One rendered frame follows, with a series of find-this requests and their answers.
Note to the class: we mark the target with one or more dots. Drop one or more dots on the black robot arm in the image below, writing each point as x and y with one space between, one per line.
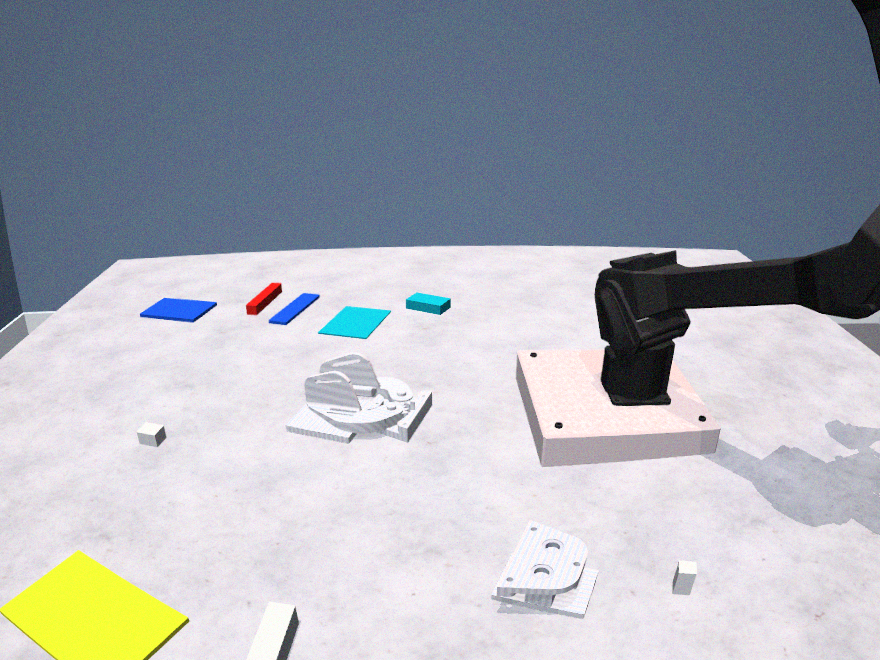
843 281

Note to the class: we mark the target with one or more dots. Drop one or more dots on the teal rectangular block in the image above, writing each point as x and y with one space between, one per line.
428 303

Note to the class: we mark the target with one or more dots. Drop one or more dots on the red rectangular bar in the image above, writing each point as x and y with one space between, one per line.
261 301

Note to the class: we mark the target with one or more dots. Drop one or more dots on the blue flat bar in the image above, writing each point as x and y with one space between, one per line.
294 309

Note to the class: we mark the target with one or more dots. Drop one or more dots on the cyan flat plate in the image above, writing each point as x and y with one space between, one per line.
355 322

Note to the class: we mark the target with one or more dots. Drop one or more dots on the yellow flat plate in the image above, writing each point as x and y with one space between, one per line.
81 610

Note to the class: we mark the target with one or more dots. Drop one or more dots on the blue flat square plate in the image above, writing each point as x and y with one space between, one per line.
178 310

